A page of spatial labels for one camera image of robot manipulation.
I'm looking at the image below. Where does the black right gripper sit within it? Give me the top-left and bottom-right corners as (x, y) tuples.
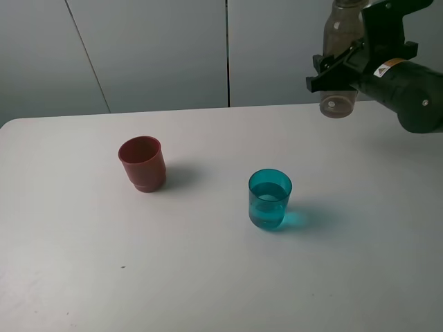
(306, 41), (418, 93)

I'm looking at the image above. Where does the brown transparent plastic bottle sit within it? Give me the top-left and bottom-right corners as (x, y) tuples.
(318, 0), (368, 119)

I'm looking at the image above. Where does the teal transparent plastic cup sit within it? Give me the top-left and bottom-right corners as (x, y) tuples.
(248, 169), (293, 230)

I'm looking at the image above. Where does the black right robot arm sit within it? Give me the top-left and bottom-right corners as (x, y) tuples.
(306, 39), (442, 133)

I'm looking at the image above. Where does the red plastic cup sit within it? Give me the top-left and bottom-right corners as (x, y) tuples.
(118, 136), (166, 193)

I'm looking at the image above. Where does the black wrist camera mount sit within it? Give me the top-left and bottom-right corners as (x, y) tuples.
(361, 0), (433, 54)

